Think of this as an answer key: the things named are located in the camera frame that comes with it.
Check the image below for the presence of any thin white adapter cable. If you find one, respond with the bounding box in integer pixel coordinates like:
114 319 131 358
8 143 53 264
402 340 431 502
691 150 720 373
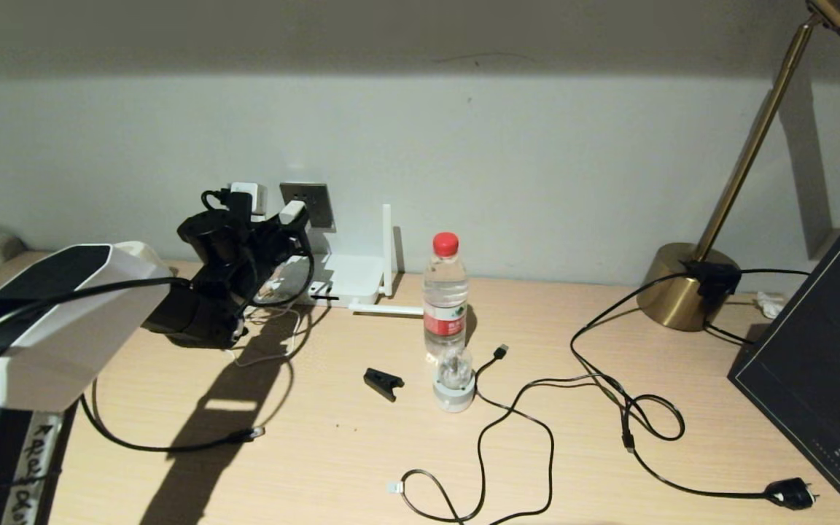
229 288 304 369

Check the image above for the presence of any white router with antennas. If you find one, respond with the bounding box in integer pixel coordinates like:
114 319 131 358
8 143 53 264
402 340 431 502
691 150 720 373
267 204 426 316

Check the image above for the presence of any white toilet paper roll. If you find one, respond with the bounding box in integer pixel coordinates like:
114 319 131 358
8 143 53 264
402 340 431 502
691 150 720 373
115 241 174 279

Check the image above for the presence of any water bottle red cap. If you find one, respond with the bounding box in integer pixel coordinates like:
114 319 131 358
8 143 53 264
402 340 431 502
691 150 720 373
422 232 470 363

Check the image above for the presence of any small black clip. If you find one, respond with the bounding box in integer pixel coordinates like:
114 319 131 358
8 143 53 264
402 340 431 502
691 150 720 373
364 367 406 402

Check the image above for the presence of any small glass dome white base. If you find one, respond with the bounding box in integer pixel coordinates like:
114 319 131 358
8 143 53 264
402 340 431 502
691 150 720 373
432 346 477 413

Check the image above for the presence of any white handwritten tape label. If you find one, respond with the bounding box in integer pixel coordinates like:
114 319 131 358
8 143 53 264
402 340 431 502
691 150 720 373
1 412 63 525

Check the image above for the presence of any brass desk lamp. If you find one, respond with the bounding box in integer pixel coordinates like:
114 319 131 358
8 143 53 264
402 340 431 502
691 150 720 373
635 0 840 333

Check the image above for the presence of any black box on lamp base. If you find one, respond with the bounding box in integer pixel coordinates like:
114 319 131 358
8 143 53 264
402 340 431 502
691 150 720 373
680 261 742 306

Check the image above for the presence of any dark gift bag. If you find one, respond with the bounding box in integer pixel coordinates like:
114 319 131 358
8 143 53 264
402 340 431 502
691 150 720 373
726 227 840 525

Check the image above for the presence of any grey wall socket plate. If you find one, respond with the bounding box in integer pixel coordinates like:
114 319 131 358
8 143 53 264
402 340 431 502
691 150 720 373
279 182 335 230

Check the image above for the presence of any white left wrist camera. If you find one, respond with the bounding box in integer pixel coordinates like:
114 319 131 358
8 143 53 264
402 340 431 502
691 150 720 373
229 182 268 217

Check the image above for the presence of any black lamp power cord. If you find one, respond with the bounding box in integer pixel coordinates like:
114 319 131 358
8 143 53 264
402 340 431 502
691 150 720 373
569 268 820 509

